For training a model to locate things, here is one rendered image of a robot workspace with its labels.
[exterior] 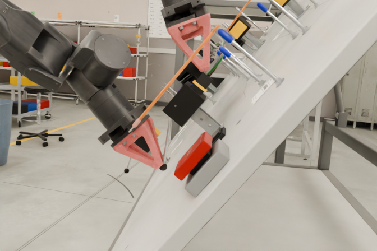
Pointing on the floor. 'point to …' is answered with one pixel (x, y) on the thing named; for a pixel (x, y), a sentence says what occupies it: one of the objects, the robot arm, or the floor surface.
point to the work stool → (37, 117)
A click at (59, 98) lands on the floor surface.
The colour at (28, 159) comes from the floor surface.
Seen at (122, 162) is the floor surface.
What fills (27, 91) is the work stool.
